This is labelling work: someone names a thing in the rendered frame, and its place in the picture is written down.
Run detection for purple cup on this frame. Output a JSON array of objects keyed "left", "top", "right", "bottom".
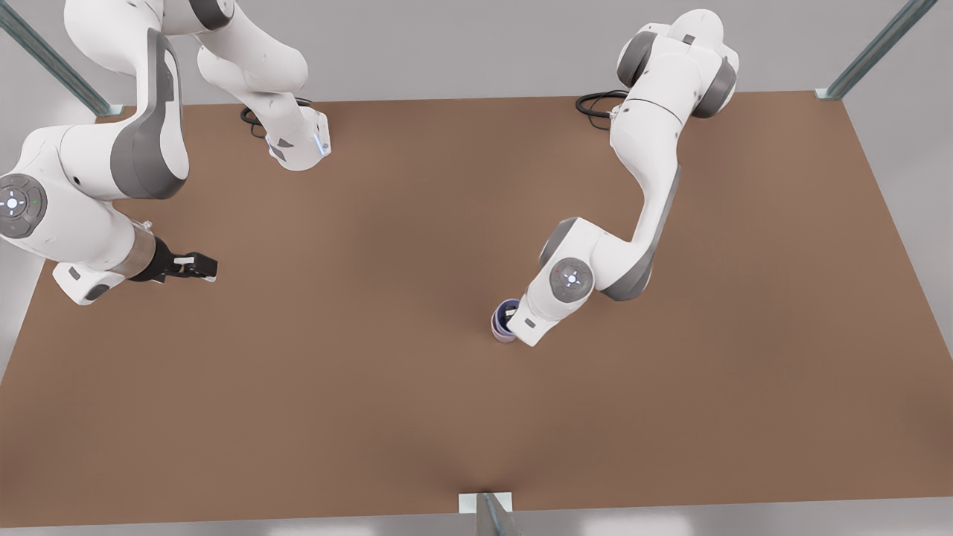
[{"left": 491, "top": 298, "right": 523, "bottom": 344}]

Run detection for black cable loop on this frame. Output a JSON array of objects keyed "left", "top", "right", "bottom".
[
  {"left": 240, "top": 97, "right": 314, "bottom": 140},
  {"left": 576, "top": 90, "right": 631, "bottom": 132}
]

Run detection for silver frame post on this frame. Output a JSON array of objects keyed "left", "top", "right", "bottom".
[
  {"left": 815, "top": 0, "right": 940, "bottom": 101},
  {"left": 458, "top": 491, "right": 520, "bottom": 536},
  {"left": 0, "top": 0, "right": 124, "bottom": 118}
]

